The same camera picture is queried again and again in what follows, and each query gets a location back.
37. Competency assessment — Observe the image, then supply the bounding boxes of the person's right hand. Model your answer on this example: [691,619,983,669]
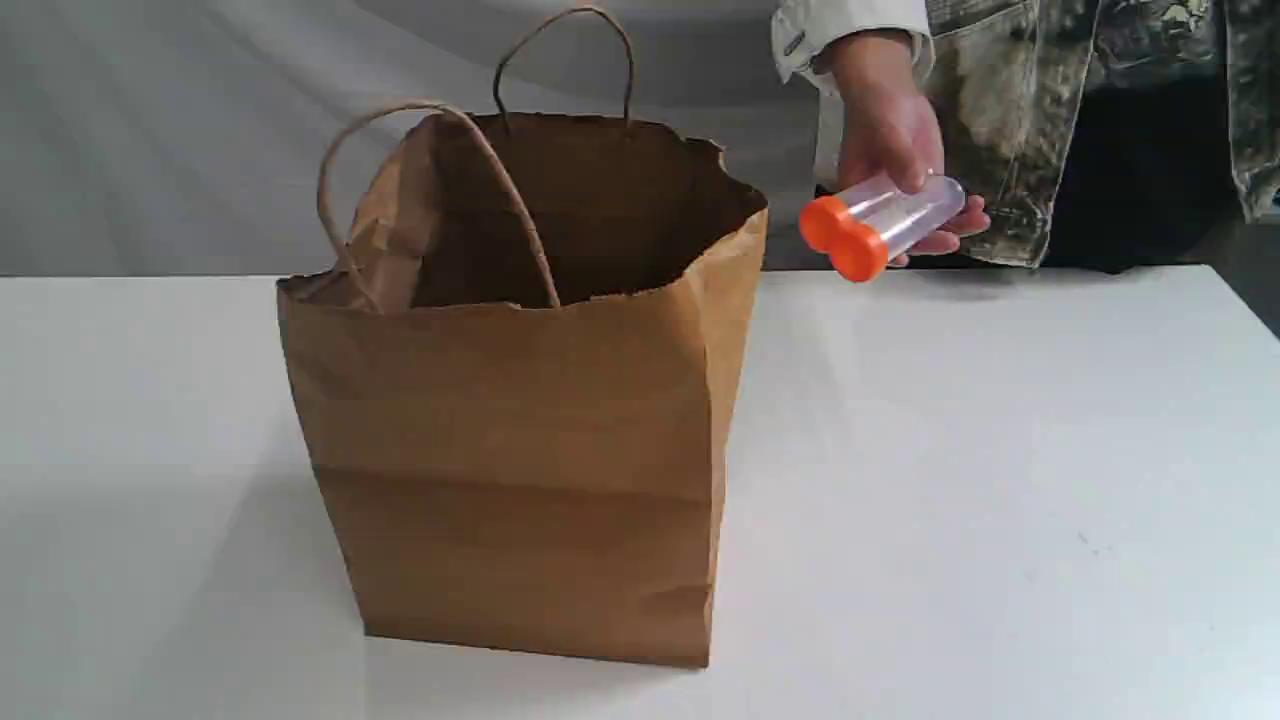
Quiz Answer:
[817,29,992,268]

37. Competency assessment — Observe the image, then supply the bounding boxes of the clear tube orange cap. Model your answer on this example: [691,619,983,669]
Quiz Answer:
[827,176,966,283]
[797,176,966,258]

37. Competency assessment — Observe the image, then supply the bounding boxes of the brown paper bag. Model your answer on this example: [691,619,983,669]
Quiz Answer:
[276,5,771,669]

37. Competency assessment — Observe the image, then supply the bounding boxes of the camouflage jacket person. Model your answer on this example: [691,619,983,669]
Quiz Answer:
[771,1,1277,274]

